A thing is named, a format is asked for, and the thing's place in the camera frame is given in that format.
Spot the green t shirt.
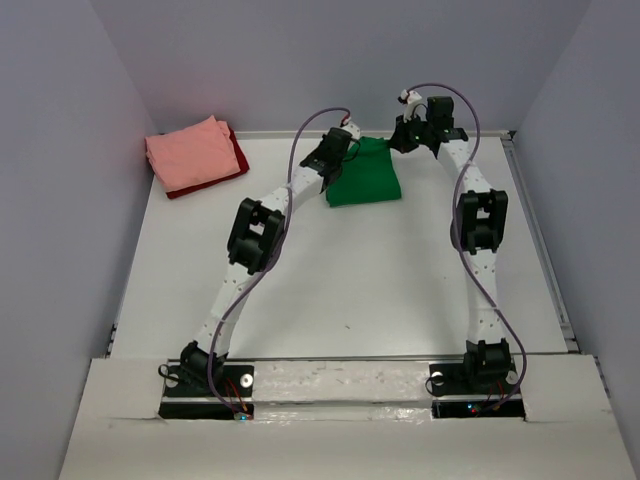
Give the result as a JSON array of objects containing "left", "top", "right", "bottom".
[{"left": 325, "top": 137, "right": 402, "bottom": 208}]

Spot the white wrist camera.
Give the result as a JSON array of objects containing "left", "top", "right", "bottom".
[
  {"left": 398, "top": 89, "right": 425, "bottom": 123},
  {"left": 340, "top": 117, "right": 361, "bottom": 142}
]

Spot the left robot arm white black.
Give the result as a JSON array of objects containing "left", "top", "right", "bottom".
[{"left": 179, "top": 120, "right": 361, "bottom": 395}]

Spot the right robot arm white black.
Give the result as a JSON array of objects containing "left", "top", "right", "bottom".
[{"left": 389, "top": 90, "right": 512, "bottom": 397}]

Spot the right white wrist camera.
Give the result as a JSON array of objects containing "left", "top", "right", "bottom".
[{"left": 398, "top": 89, "right": 425, "bottom": 123}]

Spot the dark red folded t shirt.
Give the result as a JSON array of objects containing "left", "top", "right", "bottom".
[{"left": 165, "top": 128, "right": 250, "bottom": 200}]

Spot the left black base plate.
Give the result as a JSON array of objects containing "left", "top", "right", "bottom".
[{"left": 158, "top": 363, "right": 255, "bottom": 422}]

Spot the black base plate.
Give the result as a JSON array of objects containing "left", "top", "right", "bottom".
[
  {"left": 425, "top": 362, "right": 526, "bottom": 420},
  {"left": 158, "top": 363, "right": 255, "bottom": 422}
]

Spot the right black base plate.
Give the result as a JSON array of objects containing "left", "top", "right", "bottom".
[{"left": 425, "top": 362, "right": 526, "bottom": 420}]

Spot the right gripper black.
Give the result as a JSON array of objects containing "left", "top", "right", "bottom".
[{"left": 388, "top": 110, "right": 434, "bottom": 154}]

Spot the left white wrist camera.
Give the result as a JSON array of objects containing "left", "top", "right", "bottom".
[{"left": 340, "top": 117, "right": 361, "bottom": 142}]

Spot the pink folded t shirt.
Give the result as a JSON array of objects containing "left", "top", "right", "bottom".
[{"left": 145, "top": 116, "right": 241, "bottom": 194}]

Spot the white cardboard front cover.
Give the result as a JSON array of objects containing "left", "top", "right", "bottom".
[{"left": 61, "top": 355, "right": 635, "bottom": 479}]

